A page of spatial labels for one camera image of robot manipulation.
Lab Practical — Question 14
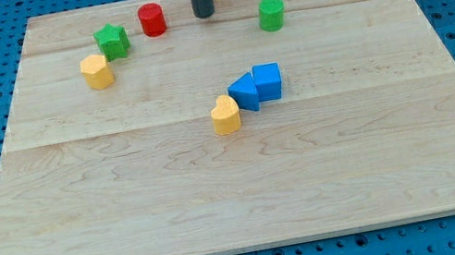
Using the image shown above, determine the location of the green star block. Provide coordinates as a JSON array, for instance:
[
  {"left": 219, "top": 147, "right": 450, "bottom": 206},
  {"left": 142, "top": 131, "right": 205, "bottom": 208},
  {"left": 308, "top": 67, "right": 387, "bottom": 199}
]
[{"left": 92, "top": 24, "right": 130, "bottom": 62}]

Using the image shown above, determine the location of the blue cube block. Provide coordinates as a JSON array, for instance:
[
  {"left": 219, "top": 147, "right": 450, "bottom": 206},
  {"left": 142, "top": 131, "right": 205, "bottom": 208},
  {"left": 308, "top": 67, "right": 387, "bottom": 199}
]
[{"left": 252, "top": 62, "right": 283, "bottom": 102}]

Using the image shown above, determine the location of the yellow hexagon block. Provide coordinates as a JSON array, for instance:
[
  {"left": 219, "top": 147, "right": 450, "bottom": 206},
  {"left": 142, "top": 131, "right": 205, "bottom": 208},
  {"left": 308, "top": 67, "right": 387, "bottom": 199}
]
[{"left": 80, "top": 55, "right": 115, "bottom": 91}]

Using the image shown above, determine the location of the light wooden board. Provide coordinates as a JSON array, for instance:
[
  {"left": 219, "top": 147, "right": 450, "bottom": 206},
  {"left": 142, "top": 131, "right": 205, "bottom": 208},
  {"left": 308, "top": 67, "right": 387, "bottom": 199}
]
[{"left": 0, "top": 0, "right": 455, "bottom": 255}]

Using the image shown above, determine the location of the blue triangle block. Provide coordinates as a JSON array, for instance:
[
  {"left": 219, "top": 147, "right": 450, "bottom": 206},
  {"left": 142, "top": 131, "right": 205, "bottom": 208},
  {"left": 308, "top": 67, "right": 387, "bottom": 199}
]
[{"left": 227, "top": 72, "right": 260, "bottom": 112}]

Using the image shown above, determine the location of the green cylinder block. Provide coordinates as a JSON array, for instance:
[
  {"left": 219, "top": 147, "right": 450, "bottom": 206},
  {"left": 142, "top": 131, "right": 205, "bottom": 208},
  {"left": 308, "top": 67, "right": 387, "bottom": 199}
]
[{"left": 258, "top": 0, "right": 285, "bottom": 32}]

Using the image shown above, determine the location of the red cylinder block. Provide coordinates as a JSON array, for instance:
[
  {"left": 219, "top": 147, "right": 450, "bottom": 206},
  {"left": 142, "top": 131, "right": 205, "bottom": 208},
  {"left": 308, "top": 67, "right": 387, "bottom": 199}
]
[{"left": 137, "top": 3, "right": 166, "bottom": 37}]

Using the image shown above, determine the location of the yellow heart block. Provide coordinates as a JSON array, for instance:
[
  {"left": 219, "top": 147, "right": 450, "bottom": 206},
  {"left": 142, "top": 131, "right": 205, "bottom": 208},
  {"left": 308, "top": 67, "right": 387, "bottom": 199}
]
[{"left": 210, "top": 94, "right": 241, "bottom": 135}]

